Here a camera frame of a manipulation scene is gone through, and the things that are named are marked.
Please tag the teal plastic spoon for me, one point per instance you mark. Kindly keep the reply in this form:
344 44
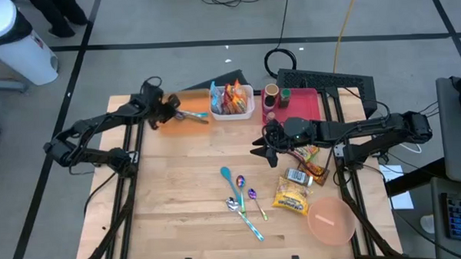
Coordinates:
226 172

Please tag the tan lid glass jar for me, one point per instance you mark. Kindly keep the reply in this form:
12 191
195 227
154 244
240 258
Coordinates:
271 90

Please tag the green spice jar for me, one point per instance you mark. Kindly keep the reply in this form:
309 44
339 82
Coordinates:
284 98

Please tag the orange plastic tray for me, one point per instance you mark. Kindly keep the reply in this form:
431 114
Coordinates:
192 129

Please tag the black wedge panel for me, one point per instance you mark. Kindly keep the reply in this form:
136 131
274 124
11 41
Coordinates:
228 79

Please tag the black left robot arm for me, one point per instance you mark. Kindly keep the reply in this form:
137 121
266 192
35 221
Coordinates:
107 119

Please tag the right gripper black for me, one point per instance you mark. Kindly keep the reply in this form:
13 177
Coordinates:
278 137

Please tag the pink plastic bowl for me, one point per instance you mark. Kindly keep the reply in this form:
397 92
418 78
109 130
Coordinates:
331 233

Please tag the purple label spice jar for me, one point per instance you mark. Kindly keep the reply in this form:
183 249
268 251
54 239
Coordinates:
269 102

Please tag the iridescent purple blue spoon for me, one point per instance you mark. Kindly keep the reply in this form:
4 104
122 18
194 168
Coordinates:
199 114

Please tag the red plastic tray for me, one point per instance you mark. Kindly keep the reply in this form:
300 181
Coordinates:
302 104

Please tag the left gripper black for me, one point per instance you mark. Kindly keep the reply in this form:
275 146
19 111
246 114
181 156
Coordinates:
160 107

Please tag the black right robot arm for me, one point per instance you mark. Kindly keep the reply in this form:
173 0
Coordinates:
349 128

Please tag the white plastic container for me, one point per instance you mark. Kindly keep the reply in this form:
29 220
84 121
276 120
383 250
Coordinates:
230 116

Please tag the white paper sheet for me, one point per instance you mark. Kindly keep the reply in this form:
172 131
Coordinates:
404 201

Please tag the rainbow metal spoon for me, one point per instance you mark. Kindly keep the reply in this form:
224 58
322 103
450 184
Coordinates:
240 181

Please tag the grey label spice jar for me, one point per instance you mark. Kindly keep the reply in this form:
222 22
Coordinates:
298 177

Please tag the black table frame rail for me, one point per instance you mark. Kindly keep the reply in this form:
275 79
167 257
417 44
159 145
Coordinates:
130 210
369 232

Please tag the white trash can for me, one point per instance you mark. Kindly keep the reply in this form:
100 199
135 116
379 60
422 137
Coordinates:
24 56

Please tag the black perforated panel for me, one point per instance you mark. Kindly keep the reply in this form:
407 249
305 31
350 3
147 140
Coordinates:
328 78

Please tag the metal table bracket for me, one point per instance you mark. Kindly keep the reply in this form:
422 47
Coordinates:
339 150

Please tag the brown orange snack packet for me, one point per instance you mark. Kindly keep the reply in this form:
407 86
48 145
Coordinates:
319 174

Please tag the orange chicken ramen packet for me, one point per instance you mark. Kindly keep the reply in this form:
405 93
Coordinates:
240 100

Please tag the green yellow ramen packet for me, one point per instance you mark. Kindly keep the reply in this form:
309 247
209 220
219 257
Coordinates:
310 153

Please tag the red yellow ramen packet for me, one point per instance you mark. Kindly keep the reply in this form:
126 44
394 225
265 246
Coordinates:
227 100

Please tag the black desk leg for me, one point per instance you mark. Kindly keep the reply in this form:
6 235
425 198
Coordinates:
413 179

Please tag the grey desk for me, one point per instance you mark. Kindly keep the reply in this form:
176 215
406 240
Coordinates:
438 249
456 144

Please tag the grey desk foot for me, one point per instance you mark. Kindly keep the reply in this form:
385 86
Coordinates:
6 86

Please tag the person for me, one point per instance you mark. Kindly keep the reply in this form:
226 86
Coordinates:
57 16

